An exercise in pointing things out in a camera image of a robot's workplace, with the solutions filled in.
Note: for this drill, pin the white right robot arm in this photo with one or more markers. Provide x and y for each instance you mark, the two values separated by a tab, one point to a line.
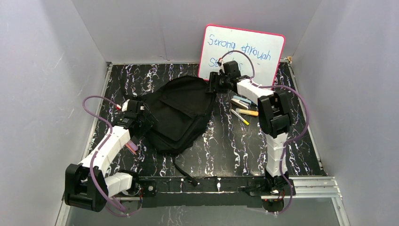
274	117

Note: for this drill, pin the pink highlighter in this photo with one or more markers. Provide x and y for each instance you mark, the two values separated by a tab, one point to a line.
132	145

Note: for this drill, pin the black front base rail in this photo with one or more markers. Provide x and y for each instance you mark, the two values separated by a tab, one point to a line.
210	191

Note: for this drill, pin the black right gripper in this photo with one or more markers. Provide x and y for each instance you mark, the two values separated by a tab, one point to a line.
214	77

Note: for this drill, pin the white yellow marker pen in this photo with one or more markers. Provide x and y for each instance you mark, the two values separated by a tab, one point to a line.
239	117

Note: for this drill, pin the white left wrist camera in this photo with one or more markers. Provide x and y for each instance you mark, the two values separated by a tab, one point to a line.
124	107

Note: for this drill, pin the orange highlighter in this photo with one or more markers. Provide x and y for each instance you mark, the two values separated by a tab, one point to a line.
247	112

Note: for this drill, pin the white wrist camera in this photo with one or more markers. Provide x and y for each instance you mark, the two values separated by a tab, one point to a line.
124	107
220	63

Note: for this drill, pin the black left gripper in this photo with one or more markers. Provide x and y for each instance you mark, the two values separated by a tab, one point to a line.
145	117

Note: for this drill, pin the black backpack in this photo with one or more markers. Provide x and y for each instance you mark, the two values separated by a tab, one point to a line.
182	108

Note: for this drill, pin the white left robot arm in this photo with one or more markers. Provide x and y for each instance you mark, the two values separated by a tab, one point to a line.
86	184

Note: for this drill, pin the pink framed whiteboard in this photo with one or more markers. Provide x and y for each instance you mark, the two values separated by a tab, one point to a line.
257	53

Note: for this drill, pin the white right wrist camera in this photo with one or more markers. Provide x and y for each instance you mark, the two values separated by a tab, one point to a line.
220	63

